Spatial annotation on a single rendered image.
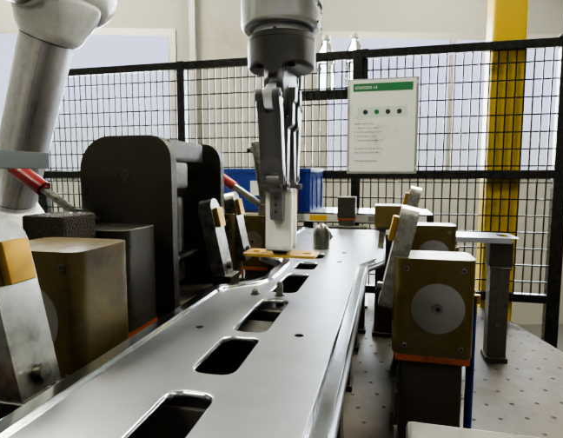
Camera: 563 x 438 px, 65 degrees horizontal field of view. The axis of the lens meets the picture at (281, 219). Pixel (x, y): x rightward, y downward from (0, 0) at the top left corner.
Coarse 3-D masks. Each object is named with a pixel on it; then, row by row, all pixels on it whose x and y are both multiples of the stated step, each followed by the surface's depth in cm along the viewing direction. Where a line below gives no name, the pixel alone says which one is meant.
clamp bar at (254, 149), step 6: (252, 144) 97; (258, 144) 96; (252, 150) 97; (258, 150) 96; (258, 156) 97; (258, 162) 97; (258, 168) 97; (258, 174) 97; (258, 180) 97; (258, 186) 97; (264, 192) 97; (264, 198) 97
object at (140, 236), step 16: (96, 224) 54; (112, 224) 54; (128, 224) 54; (144, 224) 54; (128, 240) 48; (144, 240) 51; (128, 256) 48; (144, 256) 51; (128, 272) 48; (144, 272) 51; (128, 288) 49; (144, 288) 52; (128, 304) 49; (144, 304) 52; (128, 320) 49; (144, 320) 52
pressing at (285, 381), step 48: (336, 240) 95; (384, 240) 98; (240, 288) 55; (336, 288) 55; (144, 336) 37; (192, 336) 38; (240, 336) 38; (288, 336) 38; (336, 336) 39; (96, 384) 30; (144, 384) 30; (192, 384) 30; (240, 384) 30; (288, 384) 30; (336, 384) 30; (0, 432) 23; (48, 432) 24; (96, 432) 24; (192, 432) 24; (240, 432) 24; (288, 432) 24; (336, 432) 26
